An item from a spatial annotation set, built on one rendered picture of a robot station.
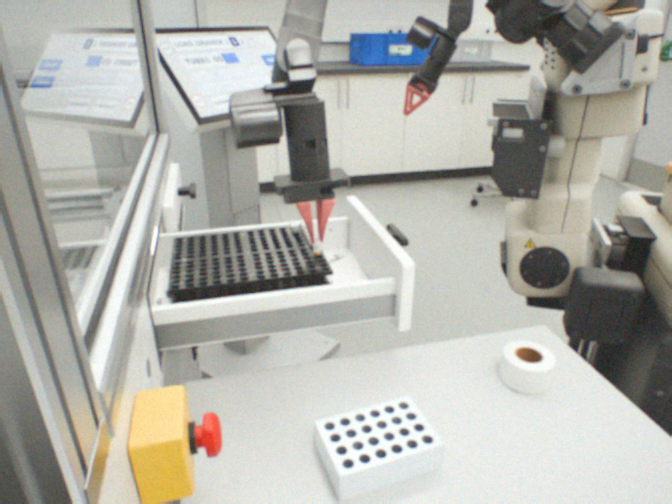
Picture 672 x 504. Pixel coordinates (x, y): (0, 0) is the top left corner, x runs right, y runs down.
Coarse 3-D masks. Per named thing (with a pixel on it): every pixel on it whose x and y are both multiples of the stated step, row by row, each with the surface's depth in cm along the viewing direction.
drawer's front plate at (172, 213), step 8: (176, 168) 106; (168, 176) 101; (176, 176) 101; (168, 184) 96; (176, 184) 99; (168, 192) 92; (176, 192) 97; (168, 200) 88; (176, 200) 95; (168, 208) 86; (176, 208) 93; (184, 208) 113; (168, 216) 86; (176, 216) 91; (184, 216) 110; (168, 224) 87; (176, 224) 88; (168, 232) 87; (176, 232) 88
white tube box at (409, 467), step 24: (384, 408) 59; (408, 408) 59; (336, 432) 56; (360, 432) 56; (384, 432) 56; (408, 432) 56; (432, 432) 56; (336, 456) 53; (360, 456) 53; (384, 456) 54; (408, 456) 53; (432, 456) 54; (336, 480) 52; (360, 480) 52; (384, 480) 53
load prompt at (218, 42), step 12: (192, 36) 144; (204, 36) 147; (216, 36) 151; (228, 36) 155; (240, 36) 158; (180, 48) 139; (192, 48) 142; (204, 48) 145; (216, 48) 149; (228, 48) 152
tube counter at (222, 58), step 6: (210, 54) 146; (216, 54) 148; (222, 54) 149; (228, 54) 151; (234, 54) 153; (240, 54) 155; (246, 54) 157; (252, 54) 159; (216, 60) 147; (222, 60) 148; (228, 60) 150; (234, 60) 152; (240, 60) 154; (246, 60) 156; (252, 60) 157; (258, 60) 159
